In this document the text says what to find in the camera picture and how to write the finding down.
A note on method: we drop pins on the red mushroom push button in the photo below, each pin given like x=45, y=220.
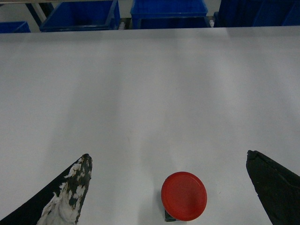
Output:
x=183, y=196

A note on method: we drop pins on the blue bin lower middle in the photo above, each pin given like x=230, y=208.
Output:
x=142, y=9

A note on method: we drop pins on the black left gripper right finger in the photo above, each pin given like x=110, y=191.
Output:
x=278, y=188

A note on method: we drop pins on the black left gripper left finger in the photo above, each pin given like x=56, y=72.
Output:
x=58, y=203

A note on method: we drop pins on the blue bin under shelf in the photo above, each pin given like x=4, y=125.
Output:
x=83, y=16

